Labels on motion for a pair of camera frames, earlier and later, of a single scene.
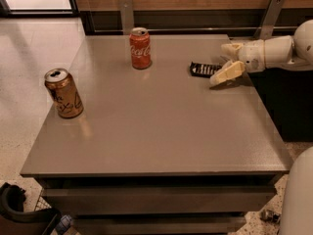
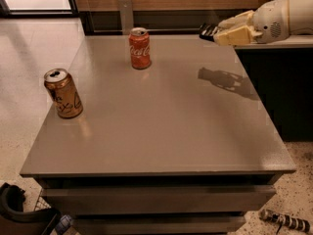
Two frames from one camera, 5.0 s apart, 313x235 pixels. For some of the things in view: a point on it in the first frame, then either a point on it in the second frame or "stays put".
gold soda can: [65, 93] stays put
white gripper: [251, 56] -> [271, 23]
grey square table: [157, 149] stays put
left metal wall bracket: [126, 13] stays put
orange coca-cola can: [140, 43] stays put
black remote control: [203, 70] -> [207, 31]
